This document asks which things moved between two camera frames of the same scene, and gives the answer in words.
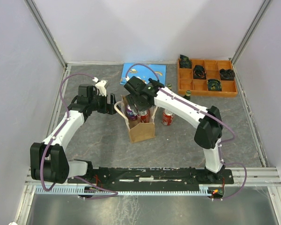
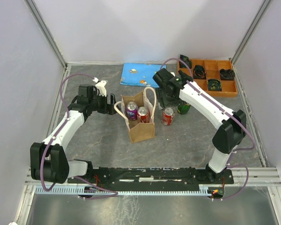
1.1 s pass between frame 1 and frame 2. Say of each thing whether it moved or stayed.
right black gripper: moved
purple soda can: stayed
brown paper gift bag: stayed
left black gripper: stayed
